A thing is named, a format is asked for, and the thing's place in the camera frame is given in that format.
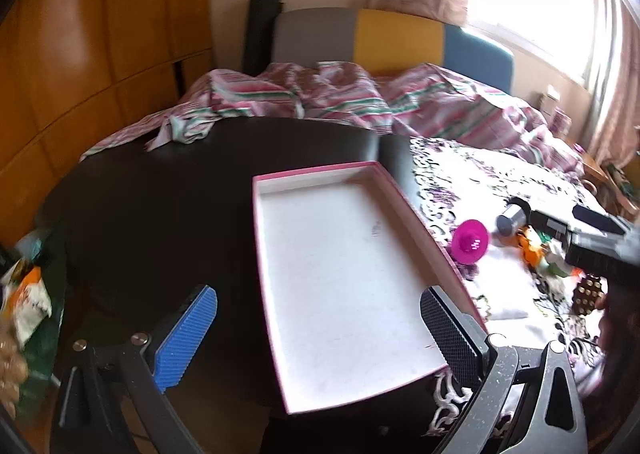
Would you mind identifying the wooden wardrobe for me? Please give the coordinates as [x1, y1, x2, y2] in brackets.
[0, 0, 216, 260]

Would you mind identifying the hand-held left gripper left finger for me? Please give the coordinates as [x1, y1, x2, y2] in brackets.
[50, 284, 218, 454]

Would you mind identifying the small white box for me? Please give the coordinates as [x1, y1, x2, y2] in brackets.
[542, 87, 563, 117]

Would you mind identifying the white floral embroidered tablecloth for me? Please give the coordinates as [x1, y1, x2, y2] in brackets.
[407, 137, 618, 437]

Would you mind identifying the pink shallow cardboard box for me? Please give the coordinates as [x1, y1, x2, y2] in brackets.
[251, 161, 488, 416]

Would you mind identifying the brown knobbed massager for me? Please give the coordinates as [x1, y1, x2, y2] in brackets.
[571, 273, 607, 317]

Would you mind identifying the grey yellow blue headboard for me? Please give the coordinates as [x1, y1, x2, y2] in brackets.
[272, 8, 516, 95]

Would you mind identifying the cluttered wooden side table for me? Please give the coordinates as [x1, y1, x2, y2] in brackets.
[580, 151, 640, 217]

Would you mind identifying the black rolled mat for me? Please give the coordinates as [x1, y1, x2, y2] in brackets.
[243, 0, 282, 78]

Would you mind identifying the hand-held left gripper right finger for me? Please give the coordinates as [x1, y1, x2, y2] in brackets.
[420, 285, 588, 454]

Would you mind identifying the small pink patterned box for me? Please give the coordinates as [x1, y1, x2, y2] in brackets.
[550, 108, 573, 137]

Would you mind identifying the magenta plastic spool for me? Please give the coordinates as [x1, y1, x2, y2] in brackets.
[451, 219, 491, 265]

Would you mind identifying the green plastic bag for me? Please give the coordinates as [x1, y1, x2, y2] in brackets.
[20, 229, 68, 385]

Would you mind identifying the person's red clothing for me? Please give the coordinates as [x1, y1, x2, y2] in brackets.
[597, 279, 640, 395]

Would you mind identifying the orange toy block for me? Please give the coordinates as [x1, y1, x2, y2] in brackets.
[517, 228, 548, 267]

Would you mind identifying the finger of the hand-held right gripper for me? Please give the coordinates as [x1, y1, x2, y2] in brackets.
[571, 204, 633, 236]
[530, 209, 573, 241]

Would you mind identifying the pink striped blanket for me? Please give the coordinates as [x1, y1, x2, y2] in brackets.
[82, 62, 586, 175]

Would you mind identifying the grey black cylinder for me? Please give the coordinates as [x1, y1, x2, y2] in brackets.
[496, 198, 532, 237]

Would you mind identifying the orange white snack packet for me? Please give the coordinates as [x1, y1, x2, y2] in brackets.
[0, 259, 53, 345]

